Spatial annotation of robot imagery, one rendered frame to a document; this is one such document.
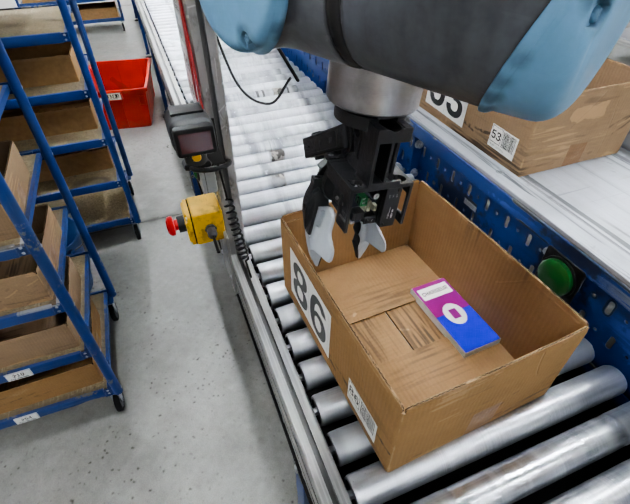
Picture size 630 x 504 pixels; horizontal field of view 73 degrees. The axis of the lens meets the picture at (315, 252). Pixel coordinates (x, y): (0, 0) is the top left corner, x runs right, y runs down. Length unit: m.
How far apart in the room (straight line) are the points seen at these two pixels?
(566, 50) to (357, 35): 0.10
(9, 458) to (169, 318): 0.66
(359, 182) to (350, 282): 0.44
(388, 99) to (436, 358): 0.48
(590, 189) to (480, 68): 0.84
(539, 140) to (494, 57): 0.79
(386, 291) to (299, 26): 0.63
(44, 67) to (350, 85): 1.72
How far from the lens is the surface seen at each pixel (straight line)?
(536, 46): 0.20
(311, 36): 0.27
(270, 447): 1.49
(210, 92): 0.77
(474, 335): 0.79
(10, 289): 1.28
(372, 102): 0.39
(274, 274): 0.89
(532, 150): 0.99
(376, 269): 0.88
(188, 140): 0.66
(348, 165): 0.46
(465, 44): 0.21
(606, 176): 1.10
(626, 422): 0.83
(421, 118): 1.17
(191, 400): 1.62
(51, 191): 2.16
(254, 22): 0.27
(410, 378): 0.73
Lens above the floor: 1.36
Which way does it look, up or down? 42 degrees down
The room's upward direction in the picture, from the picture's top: straight up
